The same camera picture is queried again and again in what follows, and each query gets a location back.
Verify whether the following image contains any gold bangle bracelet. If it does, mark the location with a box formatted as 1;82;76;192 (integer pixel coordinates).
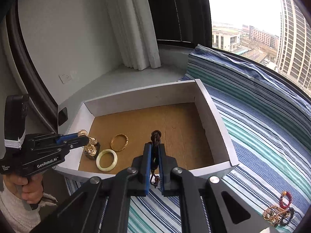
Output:
110;134;129;153

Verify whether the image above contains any pale green jade bangle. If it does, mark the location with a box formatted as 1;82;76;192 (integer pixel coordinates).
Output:
95;149;118;173

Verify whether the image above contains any gold chain jewelry pile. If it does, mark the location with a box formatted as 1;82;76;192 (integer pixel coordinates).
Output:
263;205;289;226

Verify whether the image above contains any red bead bracelet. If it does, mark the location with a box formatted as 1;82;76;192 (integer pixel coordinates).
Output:
278;190;293;210

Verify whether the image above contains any black bead bracelet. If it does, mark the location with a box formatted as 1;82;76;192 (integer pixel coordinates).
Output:
277;207;295;227

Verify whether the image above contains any black smart watch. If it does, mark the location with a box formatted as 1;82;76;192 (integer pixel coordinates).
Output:
84;142;100;160

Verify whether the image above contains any white knit sleeve forearm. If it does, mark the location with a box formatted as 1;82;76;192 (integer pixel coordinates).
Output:
1;184;58;232

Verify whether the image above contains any person's left hand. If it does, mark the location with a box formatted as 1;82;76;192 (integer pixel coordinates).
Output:
3;174;43;204

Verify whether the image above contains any white cardboard box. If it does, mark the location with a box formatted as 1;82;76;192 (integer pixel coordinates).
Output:
56;79;239;181

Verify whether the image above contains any left white curtain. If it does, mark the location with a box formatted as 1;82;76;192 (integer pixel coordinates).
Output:
105;0;161;70

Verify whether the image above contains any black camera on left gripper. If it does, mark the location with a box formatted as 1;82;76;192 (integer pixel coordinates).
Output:
4;94;30;149

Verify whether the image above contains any white wall socket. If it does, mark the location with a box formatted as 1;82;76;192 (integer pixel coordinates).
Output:
59;73;72;84

